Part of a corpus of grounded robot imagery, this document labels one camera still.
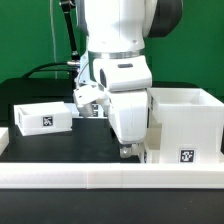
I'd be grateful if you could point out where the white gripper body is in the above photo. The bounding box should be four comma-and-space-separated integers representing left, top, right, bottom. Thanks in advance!
93, 56, 152, 144

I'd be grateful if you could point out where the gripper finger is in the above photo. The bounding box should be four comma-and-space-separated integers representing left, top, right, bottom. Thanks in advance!
119, 144, 132, 158
132, 143, 141, 155

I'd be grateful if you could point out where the white drawer cabinet frame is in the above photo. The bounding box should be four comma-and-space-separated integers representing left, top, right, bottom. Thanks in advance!
148, 88, 224, 164

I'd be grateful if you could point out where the white drawer box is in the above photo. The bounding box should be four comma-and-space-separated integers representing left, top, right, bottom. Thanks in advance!
14, 102, 72, 136
144, 127, 161, 163

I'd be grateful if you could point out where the white front drawer box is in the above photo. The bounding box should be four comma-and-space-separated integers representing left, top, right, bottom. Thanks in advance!
144, 127, 161, 163

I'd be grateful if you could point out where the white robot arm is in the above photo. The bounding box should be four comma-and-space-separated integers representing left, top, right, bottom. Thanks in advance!
73, 0, 183, 158

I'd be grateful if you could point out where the paper marker sheet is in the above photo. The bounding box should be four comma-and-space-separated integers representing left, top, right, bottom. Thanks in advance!
66, 102, 111, 119

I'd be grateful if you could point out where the white table border fence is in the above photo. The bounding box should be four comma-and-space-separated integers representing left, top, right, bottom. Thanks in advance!
0, 126, 224, 190

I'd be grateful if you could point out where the black camera stand pole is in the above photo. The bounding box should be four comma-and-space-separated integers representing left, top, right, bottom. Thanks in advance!
59, 0, 80, 60

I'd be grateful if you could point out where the black cable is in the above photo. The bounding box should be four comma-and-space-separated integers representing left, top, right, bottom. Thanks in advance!
21, 61, 81, 80

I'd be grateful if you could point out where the thin white cable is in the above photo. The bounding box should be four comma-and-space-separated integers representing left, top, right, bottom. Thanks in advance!
49, 0, 58, 80

